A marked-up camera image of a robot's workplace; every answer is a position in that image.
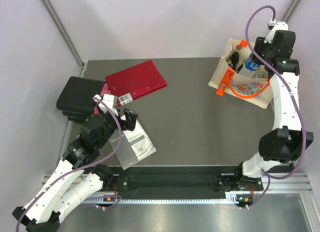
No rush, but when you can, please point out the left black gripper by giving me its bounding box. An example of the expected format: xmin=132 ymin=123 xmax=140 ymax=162
xmin=96 ymin=102 xmax=138 ymax=149

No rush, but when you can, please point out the plastic Pocari Sweat bottle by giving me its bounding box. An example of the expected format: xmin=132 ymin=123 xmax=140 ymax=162
xmin=238 ymin=53 xmax=261 ymax=78

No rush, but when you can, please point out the dark bottle red cap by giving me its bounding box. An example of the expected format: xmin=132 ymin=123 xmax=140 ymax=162
xmin=230 ymin=44 xmax=243 ymax=70

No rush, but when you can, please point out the green bottle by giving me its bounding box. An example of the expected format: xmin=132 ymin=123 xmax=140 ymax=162
xmin=235 ymin=59 xmax=247 ymax=73
xmin=226 ymin=58 xmax=233 ymax=68

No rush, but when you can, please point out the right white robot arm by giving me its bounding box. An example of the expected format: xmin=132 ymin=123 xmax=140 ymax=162
xmin=233 ymin=29 xmax=314 ymax=190

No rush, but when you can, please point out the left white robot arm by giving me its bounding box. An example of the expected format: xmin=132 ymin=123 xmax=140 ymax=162
xmin=12 ymin=108 xmax=138 ymax=232

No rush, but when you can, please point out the beige canvas tote bag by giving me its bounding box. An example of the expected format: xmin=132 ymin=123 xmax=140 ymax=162
xmin=208 ymin=38 xmax=273 ymax=109

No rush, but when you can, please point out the setup guide booklet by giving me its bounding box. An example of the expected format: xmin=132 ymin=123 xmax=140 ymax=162
xmin=115 ymin=120 xmax=157 ymax=170

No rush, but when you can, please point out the red clip file folder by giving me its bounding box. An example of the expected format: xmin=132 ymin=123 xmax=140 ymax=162
xmin=105 ymin=60 xmax=167 ymax=107

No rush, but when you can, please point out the black box case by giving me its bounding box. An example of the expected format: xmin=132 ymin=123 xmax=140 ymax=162
xmin=56 ymin=76 xmax=111 ymax=123

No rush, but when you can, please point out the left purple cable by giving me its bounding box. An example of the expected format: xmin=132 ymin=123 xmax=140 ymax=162
xmin=15 ymin=96 xmax=123 ymax=232

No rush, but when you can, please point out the purple cable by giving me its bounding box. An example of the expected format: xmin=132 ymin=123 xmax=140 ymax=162
xmin=15 ymin=96 xmax=123 ymax=232
xmin=244 ymin=4 xmax=307 ymax=210

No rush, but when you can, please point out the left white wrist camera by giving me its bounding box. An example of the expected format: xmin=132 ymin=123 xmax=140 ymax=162
xmin=93 ymin=93 xmax=119 ymax=116

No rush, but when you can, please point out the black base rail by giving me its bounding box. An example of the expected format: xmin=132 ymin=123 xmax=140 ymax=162
xmin=102 ymin=165 xmax=264 ymax=200

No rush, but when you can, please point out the slotted cable duct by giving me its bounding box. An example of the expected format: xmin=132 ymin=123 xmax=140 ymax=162
xmin=82 ymin=193 xmax=252 ymax=205

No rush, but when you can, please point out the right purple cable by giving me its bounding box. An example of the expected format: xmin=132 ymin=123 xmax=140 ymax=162
xmin=244 ymin=4 xmax=307 ymax=210

